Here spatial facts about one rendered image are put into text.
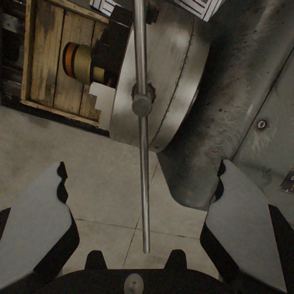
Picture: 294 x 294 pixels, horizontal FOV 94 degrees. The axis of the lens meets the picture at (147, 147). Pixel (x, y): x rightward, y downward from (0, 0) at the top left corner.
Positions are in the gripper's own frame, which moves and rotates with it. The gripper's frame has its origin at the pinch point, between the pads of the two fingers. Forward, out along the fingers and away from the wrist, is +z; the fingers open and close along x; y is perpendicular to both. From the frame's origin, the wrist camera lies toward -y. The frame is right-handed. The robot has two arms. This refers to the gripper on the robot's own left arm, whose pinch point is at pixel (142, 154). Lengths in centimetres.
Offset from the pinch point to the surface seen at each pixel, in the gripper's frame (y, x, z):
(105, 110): 1.3, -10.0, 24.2
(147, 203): 10.4, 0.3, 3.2
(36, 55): -13, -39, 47
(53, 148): 64, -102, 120
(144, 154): 3.0, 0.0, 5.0
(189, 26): -13.0, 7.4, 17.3
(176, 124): 1.6, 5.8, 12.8
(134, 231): 189, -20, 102
